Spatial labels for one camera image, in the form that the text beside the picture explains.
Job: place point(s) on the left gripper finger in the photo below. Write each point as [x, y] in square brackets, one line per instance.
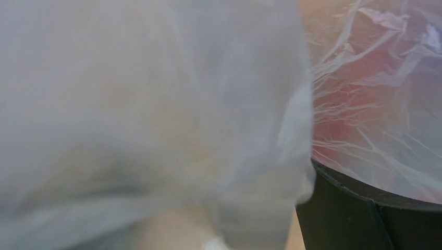
[344, 213]

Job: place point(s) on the clear plastic fruit bag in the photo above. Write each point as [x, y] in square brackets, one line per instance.
[197, 124]

